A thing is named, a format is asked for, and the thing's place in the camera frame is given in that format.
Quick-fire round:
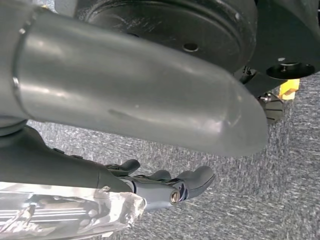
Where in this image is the yellow floor tape square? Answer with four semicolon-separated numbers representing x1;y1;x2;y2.
278;78;300;101

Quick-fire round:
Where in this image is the clear plastic wrap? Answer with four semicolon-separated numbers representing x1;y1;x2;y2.
0;182;146;240

